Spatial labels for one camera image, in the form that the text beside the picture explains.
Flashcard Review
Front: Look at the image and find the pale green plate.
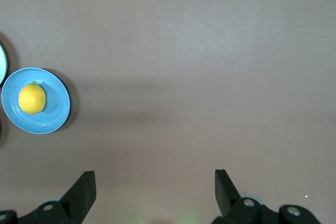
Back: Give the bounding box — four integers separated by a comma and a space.
0, 42, 8, 86

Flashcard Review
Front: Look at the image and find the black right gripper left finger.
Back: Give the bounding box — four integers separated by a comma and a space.
17, 170, 97, 224

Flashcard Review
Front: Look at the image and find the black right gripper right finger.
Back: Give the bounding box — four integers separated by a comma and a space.
211, 169, 282, 224

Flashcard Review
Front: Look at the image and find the yellow lemon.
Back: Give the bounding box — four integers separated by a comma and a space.
18, 81, 47, 116

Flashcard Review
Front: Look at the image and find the blue plate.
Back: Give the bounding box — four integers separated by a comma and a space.
1, 67, 71, 135

